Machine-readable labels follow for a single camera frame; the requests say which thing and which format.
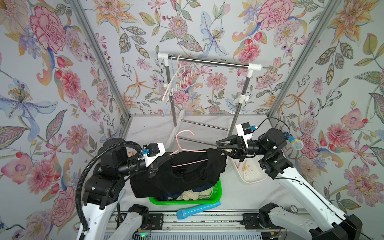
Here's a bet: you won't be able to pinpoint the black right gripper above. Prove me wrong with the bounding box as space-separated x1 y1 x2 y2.
219 136 272 166

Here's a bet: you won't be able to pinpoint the tan wooden clothespin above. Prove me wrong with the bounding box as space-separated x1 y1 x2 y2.
242 162 249 172

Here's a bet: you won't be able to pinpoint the black shorts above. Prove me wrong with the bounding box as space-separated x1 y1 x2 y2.
130 149 227 198

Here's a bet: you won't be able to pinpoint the pink hanger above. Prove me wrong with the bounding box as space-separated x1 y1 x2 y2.
170 129 211 168

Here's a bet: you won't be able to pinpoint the navy blue shorts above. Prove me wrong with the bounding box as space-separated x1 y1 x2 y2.
156 185 213 201

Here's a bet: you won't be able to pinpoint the beige shorts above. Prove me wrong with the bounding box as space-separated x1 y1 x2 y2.
176 188 213 201

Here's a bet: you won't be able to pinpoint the white hanger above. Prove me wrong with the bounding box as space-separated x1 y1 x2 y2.
162 55 197 102

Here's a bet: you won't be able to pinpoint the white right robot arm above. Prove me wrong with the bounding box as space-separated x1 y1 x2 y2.
216 124 363 240

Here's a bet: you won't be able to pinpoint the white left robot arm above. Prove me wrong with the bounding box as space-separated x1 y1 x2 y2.
75 138 172 240

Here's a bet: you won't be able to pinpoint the white tray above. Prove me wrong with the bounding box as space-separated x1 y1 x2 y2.
228 156 268 185

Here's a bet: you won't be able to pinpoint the steel clothes rack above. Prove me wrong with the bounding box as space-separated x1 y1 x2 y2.
165 54 262 149

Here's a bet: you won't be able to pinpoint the teal flashlight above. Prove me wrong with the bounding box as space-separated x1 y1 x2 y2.
176 202 221 220

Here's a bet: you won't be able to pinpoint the green plastic basket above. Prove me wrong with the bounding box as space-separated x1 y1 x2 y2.
149 179 222 206

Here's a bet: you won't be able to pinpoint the blue toy microphone on stand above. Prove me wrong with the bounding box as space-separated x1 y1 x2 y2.
284 132 304 150

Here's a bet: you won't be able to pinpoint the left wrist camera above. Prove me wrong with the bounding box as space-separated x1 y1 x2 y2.
142 143 166 168

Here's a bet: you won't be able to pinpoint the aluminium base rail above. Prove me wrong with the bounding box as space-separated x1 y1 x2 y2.
73 211 331 240

